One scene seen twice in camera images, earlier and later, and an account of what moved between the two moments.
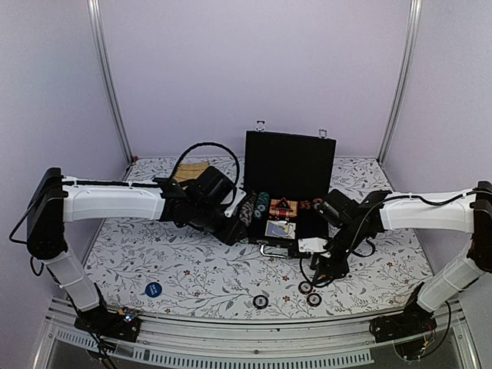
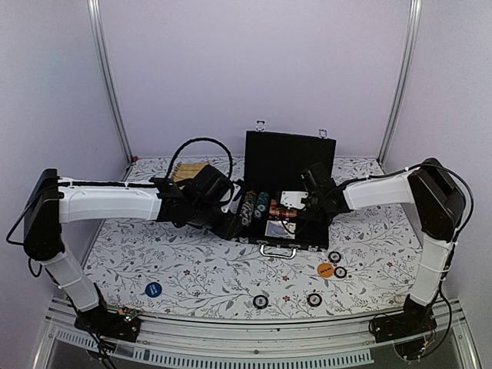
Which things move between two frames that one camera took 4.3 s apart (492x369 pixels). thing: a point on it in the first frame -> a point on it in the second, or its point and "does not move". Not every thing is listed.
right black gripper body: x=331 y=267 -> x=317 y=206
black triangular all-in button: x=284 y=205 does not move
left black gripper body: x=206 y=218 does not move
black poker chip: x=260 y=301 does not move
